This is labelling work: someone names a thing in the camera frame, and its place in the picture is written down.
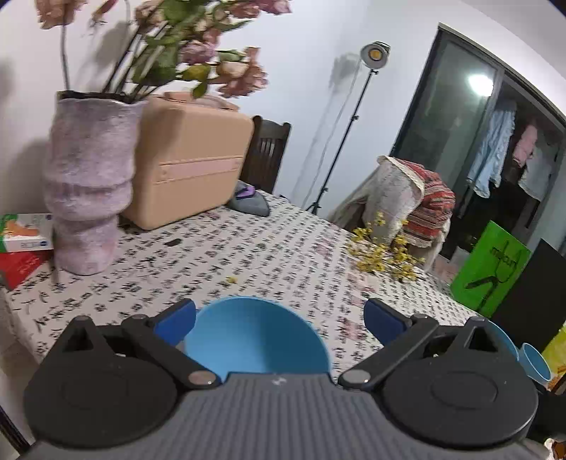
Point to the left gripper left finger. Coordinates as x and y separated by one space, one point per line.
156 339

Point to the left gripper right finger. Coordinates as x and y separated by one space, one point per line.
401 337

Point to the blue bowl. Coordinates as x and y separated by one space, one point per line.
255 336
504 339
534 364

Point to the blue bowl top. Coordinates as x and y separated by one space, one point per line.
504 339

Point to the yellow flower branch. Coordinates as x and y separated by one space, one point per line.
372 254

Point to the green paper bag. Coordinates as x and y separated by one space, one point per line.
490 271

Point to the patterned cloth covered chair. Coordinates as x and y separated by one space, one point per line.
401 198

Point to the calligraphy print tablecloth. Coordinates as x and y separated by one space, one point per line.
290 257

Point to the black paper bag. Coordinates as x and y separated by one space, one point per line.
533 311

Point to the green snack box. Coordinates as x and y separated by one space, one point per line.
555 356

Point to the grey purple pouch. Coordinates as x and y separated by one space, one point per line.
247 200

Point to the red book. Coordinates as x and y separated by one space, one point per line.
16 267

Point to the white orange box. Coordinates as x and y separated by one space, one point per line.
26 232

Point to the fuzzy lilac vase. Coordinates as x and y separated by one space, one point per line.
87 177

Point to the pink small suitcase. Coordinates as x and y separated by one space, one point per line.
188 159

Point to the white hanging garment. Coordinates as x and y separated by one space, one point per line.
537 173

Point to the dark wooden chair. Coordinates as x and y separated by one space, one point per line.
265 153

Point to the black framed glass door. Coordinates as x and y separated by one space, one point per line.
448 117

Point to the pink hanging garment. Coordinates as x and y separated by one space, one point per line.
525 146

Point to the light blue hanging shirt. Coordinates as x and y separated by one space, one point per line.
489 159

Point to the studio lamp on stand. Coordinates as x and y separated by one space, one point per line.
373 57

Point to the dried pink flowers bouquet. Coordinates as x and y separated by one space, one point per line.
179 41

